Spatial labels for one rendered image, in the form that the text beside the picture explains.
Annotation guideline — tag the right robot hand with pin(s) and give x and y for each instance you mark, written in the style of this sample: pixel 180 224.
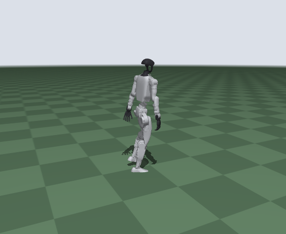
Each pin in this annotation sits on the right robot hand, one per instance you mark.
pixel 158 122

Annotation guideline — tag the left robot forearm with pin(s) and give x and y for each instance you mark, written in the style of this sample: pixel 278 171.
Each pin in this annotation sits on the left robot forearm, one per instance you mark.
pixel 130 103

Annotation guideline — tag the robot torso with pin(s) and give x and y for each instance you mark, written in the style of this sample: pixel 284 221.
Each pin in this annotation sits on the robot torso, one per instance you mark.
pixel 143 94

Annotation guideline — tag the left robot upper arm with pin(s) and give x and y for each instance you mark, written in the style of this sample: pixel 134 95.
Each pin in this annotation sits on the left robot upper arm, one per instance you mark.
pixel 134 87

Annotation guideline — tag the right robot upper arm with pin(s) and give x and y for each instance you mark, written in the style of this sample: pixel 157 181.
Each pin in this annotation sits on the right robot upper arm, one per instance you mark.
pixel 153 83

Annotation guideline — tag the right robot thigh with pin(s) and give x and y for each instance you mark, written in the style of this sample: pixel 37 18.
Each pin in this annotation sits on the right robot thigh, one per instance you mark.
pixel 147 128

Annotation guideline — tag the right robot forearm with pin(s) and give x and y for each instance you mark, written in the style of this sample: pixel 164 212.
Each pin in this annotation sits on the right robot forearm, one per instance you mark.
pixel 156 107

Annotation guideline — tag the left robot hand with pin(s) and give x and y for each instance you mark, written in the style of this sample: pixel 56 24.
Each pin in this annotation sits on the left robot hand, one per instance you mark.
pixel 127 114

